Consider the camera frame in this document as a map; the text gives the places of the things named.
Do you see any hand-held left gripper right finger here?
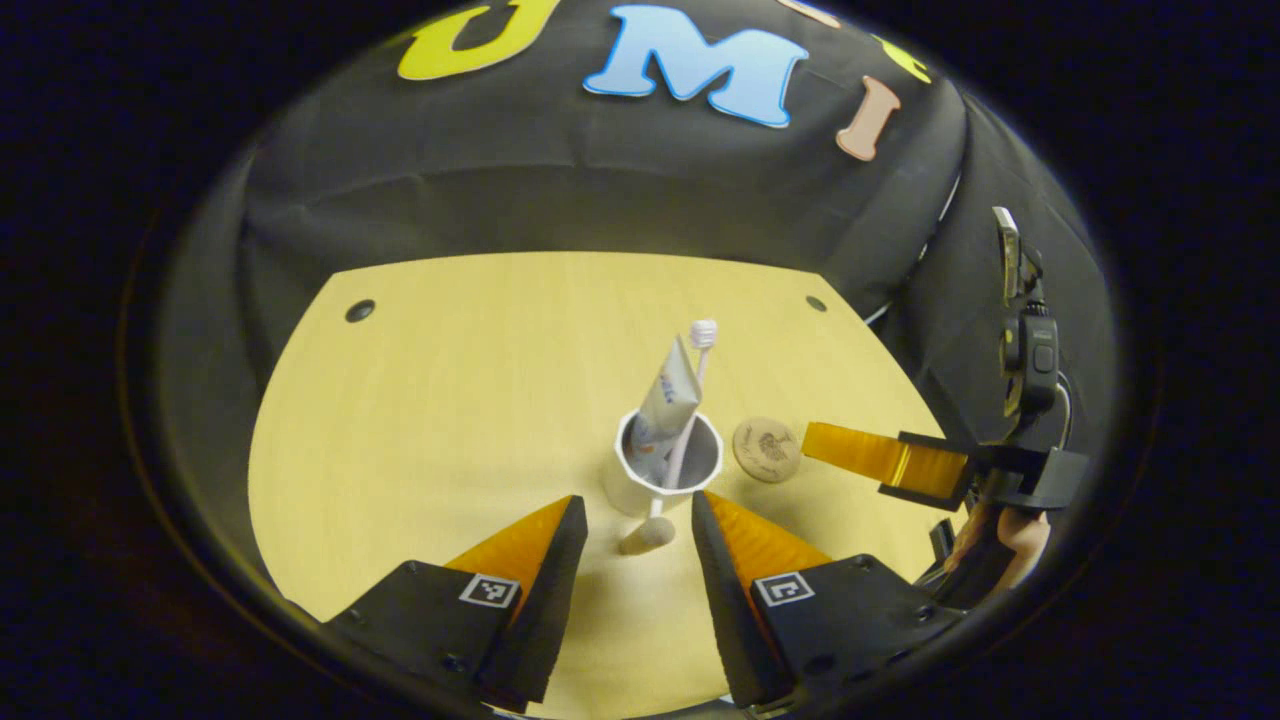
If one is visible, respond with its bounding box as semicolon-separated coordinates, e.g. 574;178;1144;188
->
690;489;968;711

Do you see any round wooden coaster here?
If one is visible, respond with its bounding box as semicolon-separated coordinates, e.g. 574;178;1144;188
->
732;416;803;485

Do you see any white toothbrush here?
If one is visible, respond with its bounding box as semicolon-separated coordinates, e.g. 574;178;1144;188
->
664;319;719;491

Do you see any white toothpaste tube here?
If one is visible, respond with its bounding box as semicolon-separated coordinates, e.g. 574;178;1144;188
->
628;335;701;486

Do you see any light wooden desktop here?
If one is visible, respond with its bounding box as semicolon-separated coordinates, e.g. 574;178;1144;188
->
247;251;963;719

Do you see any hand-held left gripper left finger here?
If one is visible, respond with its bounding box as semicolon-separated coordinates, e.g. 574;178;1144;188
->
322;494;590;715

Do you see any white cup with wooden handle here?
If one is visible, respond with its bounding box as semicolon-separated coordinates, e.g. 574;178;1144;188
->
603;408;724;556

